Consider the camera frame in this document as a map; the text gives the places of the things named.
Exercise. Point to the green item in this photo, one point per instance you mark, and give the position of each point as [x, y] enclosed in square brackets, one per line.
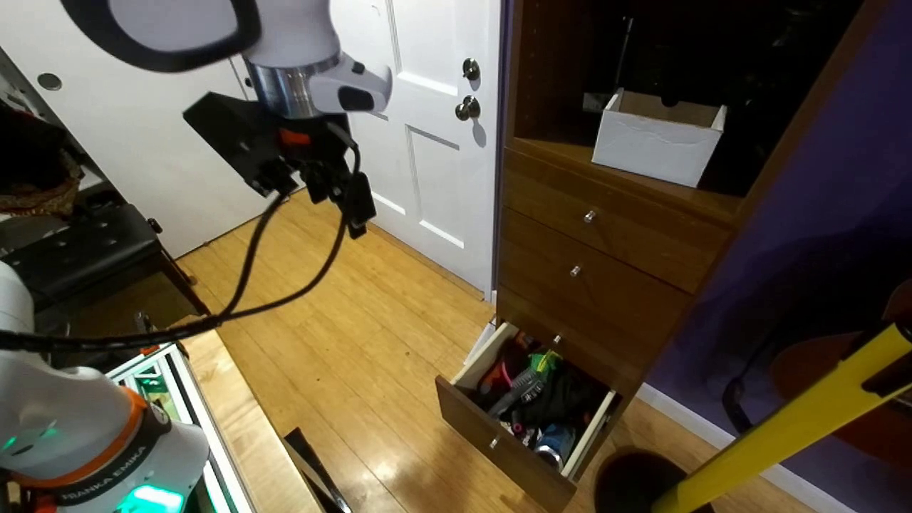
[546, 362]

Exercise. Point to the white panel door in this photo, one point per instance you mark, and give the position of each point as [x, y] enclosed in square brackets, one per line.
[430, 172]

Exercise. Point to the black cloth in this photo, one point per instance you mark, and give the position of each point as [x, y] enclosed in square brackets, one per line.
[566, 394]

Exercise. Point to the white baseboard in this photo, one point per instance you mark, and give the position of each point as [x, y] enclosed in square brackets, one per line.
[703, 427]

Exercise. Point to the wooden drawer with silver knob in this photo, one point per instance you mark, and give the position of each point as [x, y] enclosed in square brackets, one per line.
[628, 223]
[581, 345]
[608, 288]

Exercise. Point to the brown wooden object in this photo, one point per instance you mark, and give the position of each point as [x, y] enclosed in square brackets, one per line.
[857, 379]

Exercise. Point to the dark deadbolt lock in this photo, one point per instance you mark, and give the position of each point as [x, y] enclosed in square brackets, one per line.
[471, 70]

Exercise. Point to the dark round door knob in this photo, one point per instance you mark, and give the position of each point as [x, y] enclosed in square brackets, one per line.
[468, 105]

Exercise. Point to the black equipment stand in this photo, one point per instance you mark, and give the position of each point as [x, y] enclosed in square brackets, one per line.
[88, 252]

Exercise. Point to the black flat floor object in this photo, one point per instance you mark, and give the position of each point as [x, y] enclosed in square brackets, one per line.
[314, 470]

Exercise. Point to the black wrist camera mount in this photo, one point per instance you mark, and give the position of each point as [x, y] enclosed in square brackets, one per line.
[231, 129]

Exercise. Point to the blue item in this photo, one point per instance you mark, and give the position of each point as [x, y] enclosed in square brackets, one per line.
[556, 440]

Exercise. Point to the white metal base frame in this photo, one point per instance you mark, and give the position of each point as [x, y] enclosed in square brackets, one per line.
[194, 407]

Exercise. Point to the red item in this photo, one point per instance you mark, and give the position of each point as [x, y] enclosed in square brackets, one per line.
[497, 376]

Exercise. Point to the dark round bin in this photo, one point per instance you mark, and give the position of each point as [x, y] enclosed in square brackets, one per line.
[638, 486]

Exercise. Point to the wooden cabinet drawer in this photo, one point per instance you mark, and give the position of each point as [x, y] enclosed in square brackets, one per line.
[495, 431]

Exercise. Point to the wooden cabinet frame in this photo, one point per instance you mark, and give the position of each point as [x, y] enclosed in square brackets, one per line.
[807, 189]

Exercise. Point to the yellow pole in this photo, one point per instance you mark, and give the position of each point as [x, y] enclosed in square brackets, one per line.
[787, 423]

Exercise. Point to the white cardboard box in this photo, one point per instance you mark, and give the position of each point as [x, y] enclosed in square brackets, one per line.
[658, 144]

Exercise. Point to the brown woven basket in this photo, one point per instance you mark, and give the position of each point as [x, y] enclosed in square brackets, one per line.
[39, 181]

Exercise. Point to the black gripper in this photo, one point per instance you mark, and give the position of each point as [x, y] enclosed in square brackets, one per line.
[317, 158]

